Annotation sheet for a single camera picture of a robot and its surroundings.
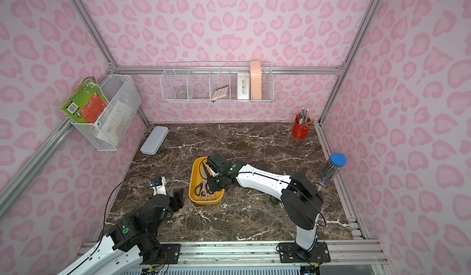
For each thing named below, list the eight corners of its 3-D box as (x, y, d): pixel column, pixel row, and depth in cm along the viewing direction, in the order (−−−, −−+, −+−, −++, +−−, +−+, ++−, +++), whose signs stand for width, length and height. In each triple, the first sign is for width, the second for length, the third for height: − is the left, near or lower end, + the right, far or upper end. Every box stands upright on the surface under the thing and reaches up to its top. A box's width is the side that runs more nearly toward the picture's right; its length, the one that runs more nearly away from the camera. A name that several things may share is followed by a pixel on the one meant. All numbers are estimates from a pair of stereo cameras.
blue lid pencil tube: (316, 182, 95) (330, 161, 79) (320, 173, 99) (335, 150, 83) (327, 188, 93) (344, 168, 77) (331, 178, 96) (349, 156, 81)
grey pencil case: (140, 153, 108) (138, 150, 106) (156, 128, 121) (155, 125, 119) (155, 155, 107) (153, 153, 105) (170, 130, 120) (169, 127, 118)
